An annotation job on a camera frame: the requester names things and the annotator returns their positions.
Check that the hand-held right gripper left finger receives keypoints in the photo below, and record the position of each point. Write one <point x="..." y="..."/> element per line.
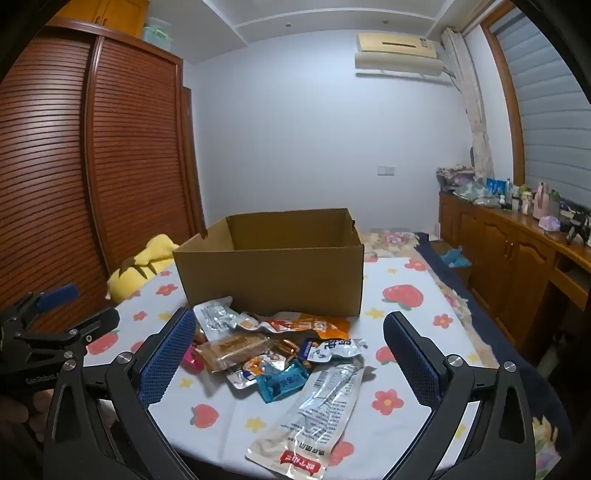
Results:
<point x="166" y="355"/>

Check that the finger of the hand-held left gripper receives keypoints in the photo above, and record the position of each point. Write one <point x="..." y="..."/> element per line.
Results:
<point x="57" y="295"/>
<point x="97" y="323"/>

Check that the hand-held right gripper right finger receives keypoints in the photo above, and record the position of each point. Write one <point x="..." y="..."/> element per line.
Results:
<point x="411" y="360"/>

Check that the pink sausage snack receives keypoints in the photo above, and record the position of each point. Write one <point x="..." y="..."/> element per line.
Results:
<point x="191" y="362"/>

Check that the white grey cloth item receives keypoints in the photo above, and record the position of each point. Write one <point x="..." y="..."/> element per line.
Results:
<point x="214" y="318"/>

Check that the brown cake snack packet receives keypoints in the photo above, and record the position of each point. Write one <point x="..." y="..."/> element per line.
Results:
<point x="231" y="348"/>

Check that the white blue label snack packet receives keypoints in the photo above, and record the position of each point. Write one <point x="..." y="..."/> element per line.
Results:
<point x="332" y="348"/>

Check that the white cartoon snack packet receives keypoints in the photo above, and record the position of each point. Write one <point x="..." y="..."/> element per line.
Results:
<point x="244" y="374"/>

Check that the orange chicken foot snack packet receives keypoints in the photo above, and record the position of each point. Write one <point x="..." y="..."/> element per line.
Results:
<point x="318" y="328"/>

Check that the long silver snack packet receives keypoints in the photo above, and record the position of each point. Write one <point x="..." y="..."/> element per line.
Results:
<point x="318" y="406"/>

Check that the orange glossy snack packet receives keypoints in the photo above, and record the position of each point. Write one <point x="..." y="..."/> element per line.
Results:
<point x="286" y="350"/>

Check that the cardboard box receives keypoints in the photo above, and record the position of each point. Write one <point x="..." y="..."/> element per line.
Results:
<point x="277" y="277"/>

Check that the person's left hand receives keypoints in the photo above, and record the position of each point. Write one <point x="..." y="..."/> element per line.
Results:
<point x="18" y="415"/>

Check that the yellow plush toy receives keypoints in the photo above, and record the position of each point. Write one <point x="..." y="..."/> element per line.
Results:
<point x="138" y="267"/>

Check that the white floral strawberry cloth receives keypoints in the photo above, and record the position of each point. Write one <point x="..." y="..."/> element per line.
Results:
<point x="221" y="429"/>

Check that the floral quilt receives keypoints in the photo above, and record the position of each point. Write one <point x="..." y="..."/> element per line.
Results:
<point x="438" y="267"/>

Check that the teal cloth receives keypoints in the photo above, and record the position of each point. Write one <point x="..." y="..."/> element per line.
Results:
<point x="455" y="258"/>

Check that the wooden sideboard cabinet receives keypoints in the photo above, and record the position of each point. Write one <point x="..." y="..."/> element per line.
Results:
<point x="498" y="249"/>

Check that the wooden slatted wardrobe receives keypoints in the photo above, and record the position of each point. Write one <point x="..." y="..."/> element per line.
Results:
<point x="115" y="138"/>

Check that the green patterned cloth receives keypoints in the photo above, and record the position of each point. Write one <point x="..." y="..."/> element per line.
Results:
<point x="478" y="194"/>

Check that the blue box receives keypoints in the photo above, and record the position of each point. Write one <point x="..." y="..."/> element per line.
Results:
<point x="495" y="187"/>

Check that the purple pouch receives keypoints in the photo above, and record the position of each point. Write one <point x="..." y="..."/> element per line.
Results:
<point x="549" y="223"/>

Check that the patterned curtain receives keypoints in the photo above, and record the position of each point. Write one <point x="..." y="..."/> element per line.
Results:
<point x="478" y="138"/>

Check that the green storage box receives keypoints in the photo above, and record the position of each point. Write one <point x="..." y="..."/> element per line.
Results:
<point x="157" y="37"/>

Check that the grey window blind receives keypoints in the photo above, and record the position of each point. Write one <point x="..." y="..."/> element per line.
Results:
<point x="545" y="115"/>

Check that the light wooden top cabinet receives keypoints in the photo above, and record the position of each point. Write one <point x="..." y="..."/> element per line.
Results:
<point x="111" y="14"/>

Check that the white wall switch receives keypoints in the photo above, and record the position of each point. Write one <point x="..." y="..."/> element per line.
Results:
<point x="386" y="170"/>

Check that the wooden window frame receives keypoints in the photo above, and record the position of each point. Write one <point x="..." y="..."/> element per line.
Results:
<point x="503" y="92"/>

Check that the wall air conditioner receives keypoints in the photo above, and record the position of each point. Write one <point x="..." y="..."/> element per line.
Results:
<point x="397" y="48"/>

